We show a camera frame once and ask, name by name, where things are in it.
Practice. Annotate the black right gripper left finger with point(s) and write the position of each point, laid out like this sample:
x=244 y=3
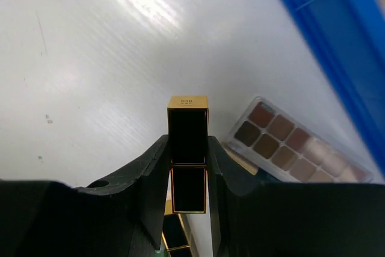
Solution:
x=120 y=214

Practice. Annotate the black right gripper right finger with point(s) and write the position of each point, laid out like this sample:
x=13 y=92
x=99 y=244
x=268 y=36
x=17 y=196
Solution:
x=253 y=217

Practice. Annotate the green mascara tube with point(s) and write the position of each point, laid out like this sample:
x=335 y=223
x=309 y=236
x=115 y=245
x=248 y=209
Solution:
x=160 y=253

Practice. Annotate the black gold lipstick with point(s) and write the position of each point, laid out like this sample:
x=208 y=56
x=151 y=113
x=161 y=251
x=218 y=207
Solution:
x=188 y=142
x=177 y=236

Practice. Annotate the black gold eyeliner pencil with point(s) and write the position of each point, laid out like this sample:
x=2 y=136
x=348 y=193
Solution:
x=251 y=168

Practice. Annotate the eyeshadow palette clear case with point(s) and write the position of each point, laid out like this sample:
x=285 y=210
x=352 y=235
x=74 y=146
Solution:
x=269 y=138

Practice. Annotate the blue plastic organizer bin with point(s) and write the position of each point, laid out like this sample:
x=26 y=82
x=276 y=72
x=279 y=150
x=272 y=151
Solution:
x=347 y=38

